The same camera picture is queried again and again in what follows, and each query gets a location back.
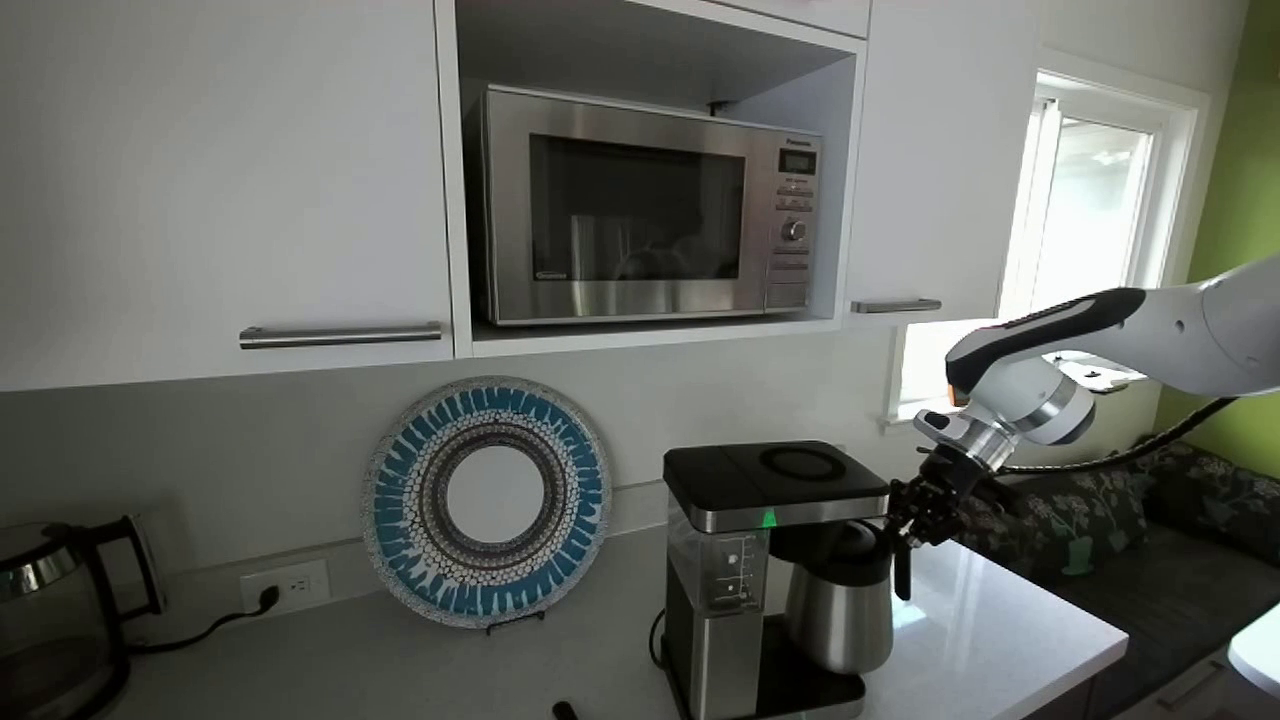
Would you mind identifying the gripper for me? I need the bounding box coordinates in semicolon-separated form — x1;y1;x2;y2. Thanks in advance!
884;448;1001;550

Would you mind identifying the steel coffee carafe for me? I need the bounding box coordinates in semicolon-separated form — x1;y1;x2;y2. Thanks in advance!
782;519;913;677

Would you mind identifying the black and steel coffee maker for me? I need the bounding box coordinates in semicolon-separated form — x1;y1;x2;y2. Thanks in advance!
661;439;894;720

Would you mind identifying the row of floral cushions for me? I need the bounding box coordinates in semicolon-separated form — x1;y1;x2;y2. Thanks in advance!
958;438;1280;581

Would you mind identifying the dark bench seat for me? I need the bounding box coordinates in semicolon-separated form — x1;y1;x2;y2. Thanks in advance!
1040;520;1280;693

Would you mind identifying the drawer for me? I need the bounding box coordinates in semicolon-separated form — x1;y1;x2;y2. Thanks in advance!
1108;645;1280;720

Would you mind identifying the stainless steel microwave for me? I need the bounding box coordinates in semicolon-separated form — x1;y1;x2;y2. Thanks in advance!
477;84;825;329

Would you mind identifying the window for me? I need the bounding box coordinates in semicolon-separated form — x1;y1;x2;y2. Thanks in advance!
882;68;1213;429

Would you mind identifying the narrow white cabinet door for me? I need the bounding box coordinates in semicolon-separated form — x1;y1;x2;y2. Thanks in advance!
844;0;1043;327

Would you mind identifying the white round table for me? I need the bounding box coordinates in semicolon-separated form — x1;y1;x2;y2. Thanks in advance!
1227;598;1280;699

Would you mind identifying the microwave door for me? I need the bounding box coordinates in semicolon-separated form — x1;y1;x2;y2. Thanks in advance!
484;88;773;327

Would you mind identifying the blue patterned decorative plate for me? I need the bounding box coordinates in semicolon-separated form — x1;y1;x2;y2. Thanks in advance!
361;376;614;630

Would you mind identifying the wide white cabinet door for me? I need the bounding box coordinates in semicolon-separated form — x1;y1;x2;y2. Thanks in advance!
0;0;457;393

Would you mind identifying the glass electric kettle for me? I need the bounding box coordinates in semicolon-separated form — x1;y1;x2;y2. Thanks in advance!
0;514;167;720

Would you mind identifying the drawer handle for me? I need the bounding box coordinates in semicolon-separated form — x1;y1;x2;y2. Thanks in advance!
1158;658;1229;713

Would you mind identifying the long steel cabinet handle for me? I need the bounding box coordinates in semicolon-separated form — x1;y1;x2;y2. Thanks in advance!
238;321;444;351

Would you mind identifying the white wall socket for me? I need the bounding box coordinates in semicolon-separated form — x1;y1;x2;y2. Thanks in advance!
238;558;332;615

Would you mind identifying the black cable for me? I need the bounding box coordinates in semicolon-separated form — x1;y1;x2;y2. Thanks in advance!
128;586;282;657

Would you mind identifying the white wall cabinet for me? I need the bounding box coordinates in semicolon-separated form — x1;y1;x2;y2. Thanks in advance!
0;0;1043;393

